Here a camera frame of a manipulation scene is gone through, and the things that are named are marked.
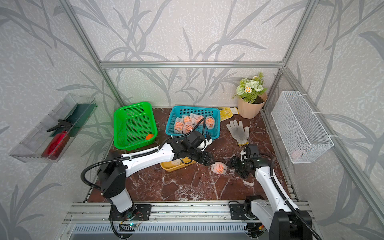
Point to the netted orange back left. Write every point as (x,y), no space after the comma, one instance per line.
(187,119)

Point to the yellow plastic tray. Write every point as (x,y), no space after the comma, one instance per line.
(176,164)

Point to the white wire mesh basket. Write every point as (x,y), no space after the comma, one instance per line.
(299,127)

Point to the grey knit work glove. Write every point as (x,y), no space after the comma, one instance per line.
(239,132)

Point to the clear plastic wall shelf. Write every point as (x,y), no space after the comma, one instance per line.
(49,140)

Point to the teal plastic basket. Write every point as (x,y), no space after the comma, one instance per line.
(179,111)

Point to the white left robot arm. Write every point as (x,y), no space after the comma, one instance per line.
(112,174)

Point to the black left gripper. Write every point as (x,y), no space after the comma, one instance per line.
(208,159)

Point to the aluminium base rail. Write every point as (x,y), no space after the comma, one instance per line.
(155,218)

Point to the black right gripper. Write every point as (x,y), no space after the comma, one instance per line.
(234,162)

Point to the pink object in wire basket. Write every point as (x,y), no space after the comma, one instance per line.
(297,155)

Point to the yellow dotted work glove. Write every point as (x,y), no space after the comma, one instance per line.
(227,113)

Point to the white green artificial flowers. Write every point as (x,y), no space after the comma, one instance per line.
(250,90)

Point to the netted orange front middle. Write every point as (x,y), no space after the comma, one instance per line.
(188,127)

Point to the green plastic basket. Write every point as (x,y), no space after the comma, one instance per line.
(132,124)

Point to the netted orange large left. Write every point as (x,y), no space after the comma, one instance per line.
(178,126)

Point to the dark green trowel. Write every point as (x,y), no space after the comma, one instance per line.
(79,116)

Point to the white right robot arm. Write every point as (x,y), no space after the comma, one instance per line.
(276,213)

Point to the beige ribbed flower pot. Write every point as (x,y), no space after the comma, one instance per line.
(249,111)

